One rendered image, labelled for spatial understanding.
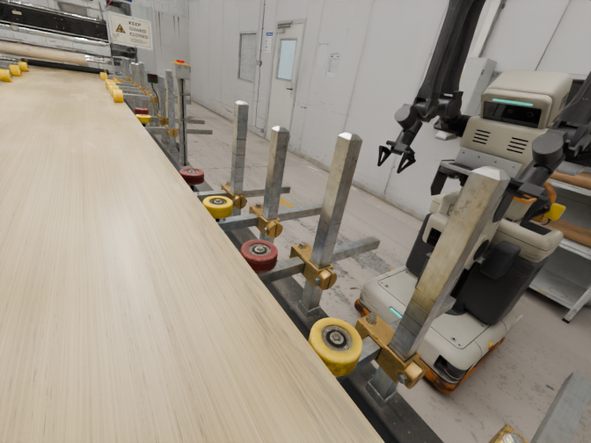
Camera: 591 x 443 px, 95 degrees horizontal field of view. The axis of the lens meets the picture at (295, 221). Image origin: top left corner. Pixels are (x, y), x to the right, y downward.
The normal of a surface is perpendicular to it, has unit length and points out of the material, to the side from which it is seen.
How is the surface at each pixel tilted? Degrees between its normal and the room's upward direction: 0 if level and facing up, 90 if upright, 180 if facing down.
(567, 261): 90
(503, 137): 98
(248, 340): 0
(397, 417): 0
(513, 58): 90
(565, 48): 90
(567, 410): 0
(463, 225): 90
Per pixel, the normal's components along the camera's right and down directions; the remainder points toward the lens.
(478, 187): -0.82, 0.14
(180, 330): 0.15, -0.88
